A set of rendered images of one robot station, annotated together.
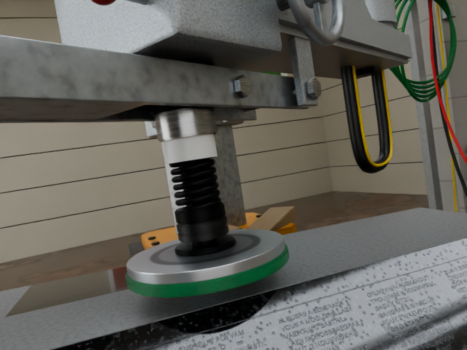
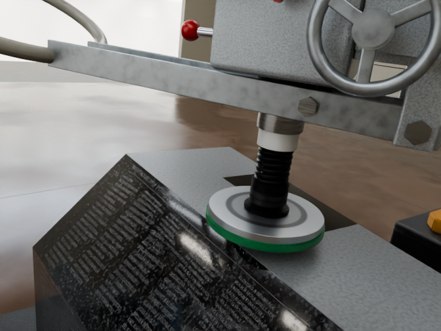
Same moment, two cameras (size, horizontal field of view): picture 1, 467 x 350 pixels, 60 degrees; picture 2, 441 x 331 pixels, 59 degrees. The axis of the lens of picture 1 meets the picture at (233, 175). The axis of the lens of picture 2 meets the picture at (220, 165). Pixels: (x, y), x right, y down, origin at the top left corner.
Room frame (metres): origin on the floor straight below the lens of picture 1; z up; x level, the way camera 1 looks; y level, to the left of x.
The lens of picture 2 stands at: (0.24, -0.53, 1.22)
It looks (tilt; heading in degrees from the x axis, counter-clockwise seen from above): 19 degrees down; 71
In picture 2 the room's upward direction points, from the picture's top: 7 degrees clockwise
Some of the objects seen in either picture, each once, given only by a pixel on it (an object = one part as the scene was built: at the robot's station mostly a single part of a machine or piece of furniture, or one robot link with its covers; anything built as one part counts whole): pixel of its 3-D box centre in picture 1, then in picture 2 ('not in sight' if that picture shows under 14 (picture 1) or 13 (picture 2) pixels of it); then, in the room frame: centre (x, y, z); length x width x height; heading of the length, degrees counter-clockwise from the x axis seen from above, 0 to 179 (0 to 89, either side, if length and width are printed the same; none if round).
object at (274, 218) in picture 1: (270, 219); not in sight; (1.38, -0.10, 0.80); 0.20 x 0.10 x 0.05; 146
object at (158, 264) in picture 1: (206, 252); (265, 211); (0.55, 0.05, 0.92); 0.21 x 0.21 x 0.01
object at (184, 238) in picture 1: (203, 232); (268, 197); (0.55, 0.05, 0.95); 0.07 x 0.07 x 0.01
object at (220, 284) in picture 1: (206, 254); (265, 213); (0.55, 0.05, 0.92); 0.22 x 0.22 x 0.04
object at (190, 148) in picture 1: (190, 147); (278, 136); (0.55, 0.05, 1.06); 0.07 x 0.07 x 0.04
